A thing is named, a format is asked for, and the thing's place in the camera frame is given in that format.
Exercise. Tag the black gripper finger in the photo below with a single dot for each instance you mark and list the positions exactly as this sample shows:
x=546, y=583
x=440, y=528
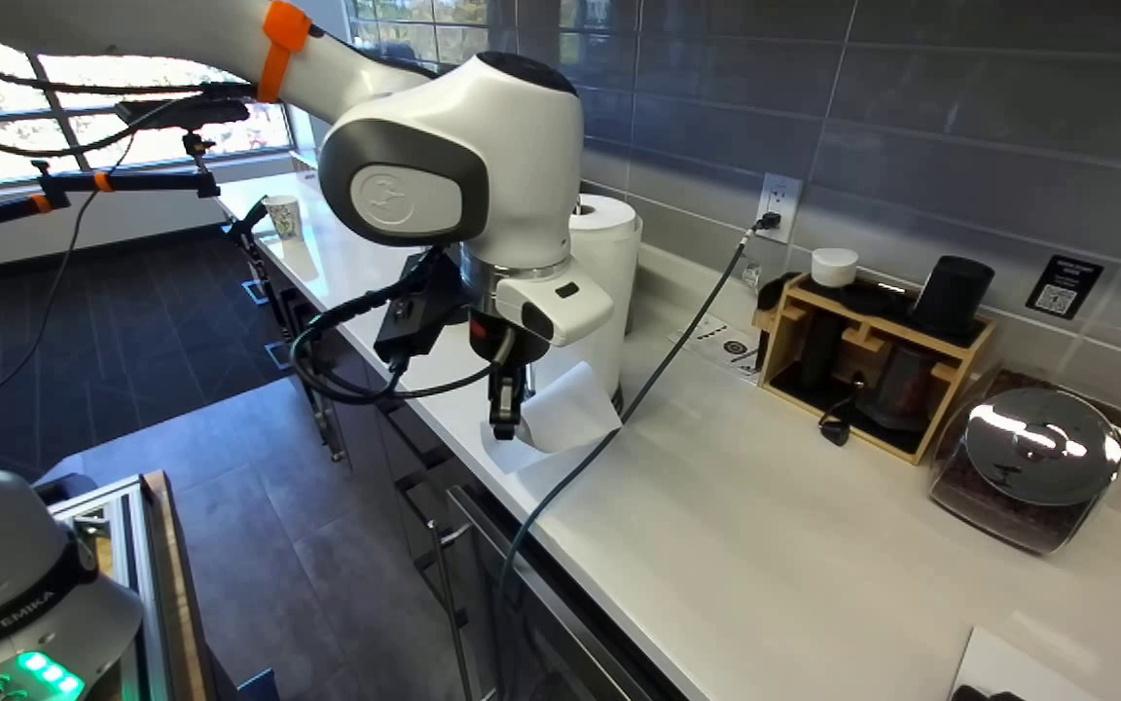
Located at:
x=502, y=403

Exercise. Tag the small white round cup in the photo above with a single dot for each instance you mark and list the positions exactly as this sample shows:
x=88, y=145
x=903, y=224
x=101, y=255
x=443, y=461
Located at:
x=834, y=264

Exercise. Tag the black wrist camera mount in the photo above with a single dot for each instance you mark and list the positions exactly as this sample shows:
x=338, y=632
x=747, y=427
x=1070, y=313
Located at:
x=411, y=326

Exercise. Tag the wooden plank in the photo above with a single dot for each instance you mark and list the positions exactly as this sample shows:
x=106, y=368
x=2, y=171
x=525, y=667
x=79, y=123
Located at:
x=175, y=596

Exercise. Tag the black device on organizer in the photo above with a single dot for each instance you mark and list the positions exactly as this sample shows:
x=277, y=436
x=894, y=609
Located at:
x=955, y=297

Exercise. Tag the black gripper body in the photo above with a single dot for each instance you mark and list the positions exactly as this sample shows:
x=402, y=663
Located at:
x=507, y=345

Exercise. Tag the window with metal frame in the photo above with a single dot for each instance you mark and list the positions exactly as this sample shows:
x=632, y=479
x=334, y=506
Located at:
x=254, y=140

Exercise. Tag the torn white paper towel sheet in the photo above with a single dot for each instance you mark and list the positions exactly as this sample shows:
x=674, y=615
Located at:
x=572, y=409

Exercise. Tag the white paper towel roll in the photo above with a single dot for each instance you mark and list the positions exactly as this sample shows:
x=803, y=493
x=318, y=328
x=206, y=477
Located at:
x=613, y=274

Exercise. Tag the white wall outlet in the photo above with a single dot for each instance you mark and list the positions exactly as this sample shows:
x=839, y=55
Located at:
x=778, y=196

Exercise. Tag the small black knob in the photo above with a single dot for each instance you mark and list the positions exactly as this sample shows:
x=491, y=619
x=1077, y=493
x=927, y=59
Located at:
x=834, y=427

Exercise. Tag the dark cabinet front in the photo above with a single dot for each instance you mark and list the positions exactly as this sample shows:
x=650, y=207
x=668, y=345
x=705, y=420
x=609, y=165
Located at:
x=379, y=450

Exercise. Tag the black QR code sign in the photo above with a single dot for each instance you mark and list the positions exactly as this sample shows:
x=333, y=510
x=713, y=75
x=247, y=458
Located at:
x=1064, y=287

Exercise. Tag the silver domed appliance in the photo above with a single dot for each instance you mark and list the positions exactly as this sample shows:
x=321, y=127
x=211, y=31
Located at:
x=1039, y=450

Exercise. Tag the aluminium frame cart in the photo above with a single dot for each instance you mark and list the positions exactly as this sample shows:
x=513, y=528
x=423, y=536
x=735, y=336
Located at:
x=116, y=546

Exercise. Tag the dark cup in organizer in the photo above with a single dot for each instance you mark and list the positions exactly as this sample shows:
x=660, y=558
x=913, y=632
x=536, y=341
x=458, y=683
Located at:
x=901, y=385

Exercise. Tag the wooden countertop organizer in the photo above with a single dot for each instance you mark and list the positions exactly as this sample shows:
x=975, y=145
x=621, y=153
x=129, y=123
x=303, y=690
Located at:
x=955, y=376

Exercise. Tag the black tripod stand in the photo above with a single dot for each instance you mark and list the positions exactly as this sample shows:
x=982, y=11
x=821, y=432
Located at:
x=312, y=403

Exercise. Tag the black bar camera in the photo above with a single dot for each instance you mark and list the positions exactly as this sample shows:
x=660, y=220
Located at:
x=183, y=110

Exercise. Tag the white mug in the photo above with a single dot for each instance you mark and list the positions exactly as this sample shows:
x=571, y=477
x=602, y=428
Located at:
x=284, y=220

